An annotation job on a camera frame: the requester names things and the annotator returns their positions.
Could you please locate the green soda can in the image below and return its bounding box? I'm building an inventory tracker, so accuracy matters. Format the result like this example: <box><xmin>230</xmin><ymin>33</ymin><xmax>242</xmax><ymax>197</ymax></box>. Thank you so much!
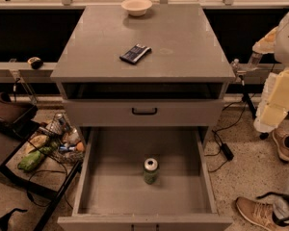
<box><xmin>144</xmin><ymin>158</ymin><xmax>159</xmax><ymax>185</ymax></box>

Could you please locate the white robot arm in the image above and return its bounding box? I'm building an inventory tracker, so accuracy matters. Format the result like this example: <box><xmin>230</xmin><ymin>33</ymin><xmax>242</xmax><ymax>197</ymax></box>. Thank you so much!
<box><xmin>252</xmin><ymin>12</ymin><xmax>289</xmax><ymax>133</ymax></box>

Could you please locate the grey drawer cabinet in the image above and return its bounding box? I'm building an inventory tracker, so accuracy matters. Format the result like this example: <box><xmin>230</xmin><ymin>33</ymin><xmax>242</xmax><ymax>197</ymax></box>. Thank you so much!
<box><xmin>50</xmin><ymin>3</ymin><xmax>237</xmax><ymax>137</ymax></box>

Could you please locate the closed grey top drawer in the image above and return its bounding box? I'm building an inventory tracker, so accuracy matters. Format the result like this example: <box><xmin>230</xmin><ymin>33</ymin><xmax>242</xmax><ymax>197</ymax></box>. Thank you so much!
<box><xmin>63</xmin><ymin>100</ymin><xmax>223</xmax><ymax>127</ymax></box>

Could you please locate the silver can in basket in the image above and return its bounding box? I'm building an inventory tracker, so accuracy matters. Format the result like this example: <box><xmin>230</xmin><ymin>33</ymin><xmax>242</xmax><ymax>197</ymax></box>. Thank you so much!
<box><xmin>55</xmin><ymin>113</ymin><xmax>71</xmax><ymax>133</ymax></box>

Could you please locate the open grey middle drawer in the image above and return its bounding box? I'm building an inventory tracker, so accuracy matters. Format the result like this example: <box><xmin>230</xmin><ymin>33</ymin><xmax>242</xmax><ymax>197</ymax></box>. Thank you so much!
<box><xmin>58</xmin><ymin>127</ymin><xmax>232</xmax><ymax>231</ymax></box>

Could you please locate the black power adapter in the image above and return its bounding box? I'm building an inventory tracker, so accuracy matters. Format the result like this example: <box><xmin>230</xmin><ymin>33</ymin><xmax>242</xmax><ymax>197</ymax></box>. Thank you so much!
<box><xmin>221</xmin><ymin>143</ymin><xmax>234</xmax><ymax>161</ymax></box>

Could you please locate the white paper bowl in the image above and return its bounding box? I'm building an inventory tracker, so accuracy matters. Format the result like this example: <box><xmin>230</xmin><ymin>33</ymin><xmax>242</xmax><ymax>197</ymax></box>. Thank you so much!
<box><xmin>121</xmin><ymin>0</ymin><xmax>152</xmax><ymax>16</ymax></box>

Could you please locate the beige snack bag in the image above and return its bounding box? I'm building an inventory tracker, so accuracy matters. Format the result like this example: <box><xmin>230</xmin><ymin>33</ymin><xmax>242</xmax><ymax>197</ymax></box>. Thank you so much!
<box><xmin>25</xmin><ymin>135</ymin><xmax>49</xmax><ymax>154</ymax></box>

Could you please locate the black side table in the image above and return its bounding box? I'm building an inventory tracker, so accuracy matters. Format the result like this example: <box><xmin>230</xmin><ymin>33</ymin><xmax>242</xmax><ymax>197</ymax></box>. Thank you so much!
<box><xmin>0</xmin><ymin>120</ymin><xmax>83</xmax><ymax>231</ymax></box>

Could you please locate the yellow black tape measure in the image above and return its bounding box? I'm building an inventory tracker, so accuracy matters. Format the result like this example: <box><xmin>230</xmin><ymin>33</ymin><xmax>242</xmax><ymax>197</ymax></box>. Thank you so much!
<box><xmin>27</xmin><ymin>57</ymin><xmax>43</xmax><ymax>70</ymax></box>

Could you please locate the clear plastic water bottle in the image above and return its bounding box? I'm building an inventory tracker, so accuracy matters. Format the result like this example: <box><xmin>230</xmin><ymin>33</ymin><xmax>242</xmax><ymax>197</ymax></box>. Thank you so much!
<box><xmin>248</xmin><ymin>52</ymin><xmax>262</xmax><ymax>71</ymax></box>

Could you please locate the black tripod stand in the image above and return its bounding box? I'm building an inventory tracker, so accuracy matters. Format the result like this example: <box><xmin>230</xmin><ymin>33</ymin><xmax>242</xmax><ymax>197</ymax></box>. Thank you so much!
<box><xmin>230</xmin><ymin>58</ymin><xmax>270</xmax><ymax>141</ymax></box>

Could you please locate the green snack bag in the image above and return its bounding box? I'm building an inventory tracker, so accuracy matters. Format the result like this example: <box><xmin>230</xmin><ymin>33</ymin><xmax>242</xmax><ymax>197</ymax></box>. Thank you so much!
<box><xmin>17</xmin><ymin>141</ymin><xmax>59</xmax><ymax>172</ymax></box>

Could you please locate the dark brown chair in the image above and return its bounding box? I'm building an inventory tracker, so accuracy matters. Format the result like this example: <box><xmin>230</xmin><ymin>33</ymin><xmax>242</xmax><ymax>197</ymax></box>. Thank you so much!
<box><xmin>0</xmin><ymin>92</ymin><xmax>38</xmax><ymax>138</ymax></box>

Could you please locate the tan sneaker upper right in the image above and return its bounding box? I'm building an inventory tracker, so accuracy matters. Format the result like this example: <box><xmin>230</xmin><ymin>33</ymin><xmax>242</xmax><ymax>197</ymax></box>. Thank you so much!
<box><xmin>273</xmin><ymin>128</ymin><xmax>289</xmax><ymax>163</ymax></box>

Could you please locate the tan sneaker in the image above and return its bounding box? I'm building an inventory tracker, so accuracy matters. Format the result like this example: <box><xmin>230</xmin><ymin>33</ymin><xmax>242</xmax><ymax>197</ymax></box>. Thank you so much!
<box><xmin>235</xmin><ymin>196</ymin><xmax>289</xmax><ymax>231</ymax></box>
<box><xmin>273</xmin><ymin>128</ymin><xmax>289</xmax><ymax>163</ymax></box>

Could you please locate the tan sneaker near bottom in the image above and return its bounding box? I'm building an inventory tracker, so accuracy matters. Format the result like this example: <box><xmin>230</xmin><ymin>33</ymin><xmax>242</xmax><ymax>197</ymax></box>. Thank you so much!
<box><xmin>235</xmin><ymin>196</ymin><xmax>289</xmax><ymax>231</ymax></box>

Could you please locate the black drawer handle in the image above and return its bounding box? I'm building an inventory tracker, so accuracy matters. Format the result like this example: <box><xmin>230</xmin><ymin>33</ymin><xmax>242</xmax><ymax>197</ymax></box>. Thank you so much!
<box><xmin>131</xmin><ymin>108</ymin><xmax>158</xmax><ymax>116</ymax></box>

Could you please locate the black floor cable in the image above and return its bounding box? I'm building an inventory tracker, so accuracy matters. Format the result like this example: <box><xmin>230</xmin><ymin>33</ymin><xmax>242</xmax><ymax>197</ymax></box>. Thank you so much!
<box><xmin>204</xmin><ymin>93</ymin><xmax>258</xmax><ymax>174</ymax></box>

